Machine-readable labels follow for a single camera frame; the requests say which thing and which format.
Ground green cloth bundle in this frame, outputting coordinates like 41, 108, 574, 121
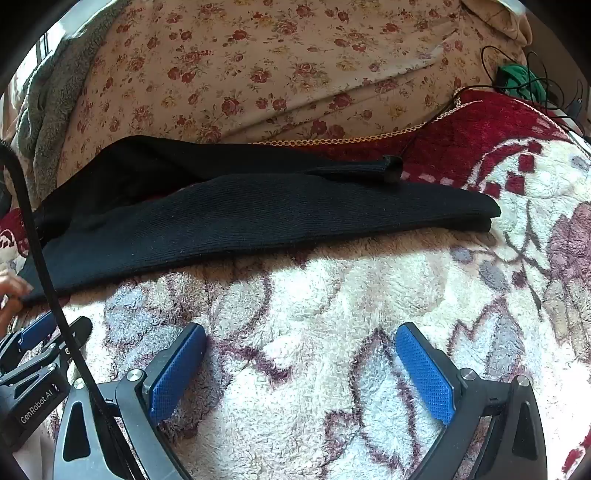
496, 64, 548, 100

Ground red white floral plush blanket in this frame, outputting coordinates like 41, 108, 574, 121
0, 90, 591, 480

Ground thin black wires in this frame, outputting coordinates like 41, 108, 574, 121
480, 45, 587, 134

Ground black pants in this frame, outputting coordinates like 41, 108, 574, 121
21, 135, 502, 308

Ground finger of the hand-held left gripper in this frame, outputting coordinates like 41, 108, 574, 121
0, 310, 58, 367
0, 316, 93, 386

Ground beige floral pillow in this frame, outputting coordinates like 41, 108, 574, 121
58, 0, 532, 195

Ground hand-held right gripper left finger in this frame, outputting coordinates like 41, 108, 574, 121
53, 323, 208, 480

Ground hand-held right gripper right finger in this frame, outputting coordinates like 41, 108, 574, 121
394, 322, 548, 480

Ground person's left hand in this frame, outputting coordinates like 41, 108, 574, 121
0, 269, 34, 337

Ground thick black cable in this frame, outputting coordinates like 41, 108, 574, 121
0, 141, 139, 480

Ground grey fleece blanket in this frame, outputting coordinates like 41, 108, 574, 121
18, 14, 125, 204

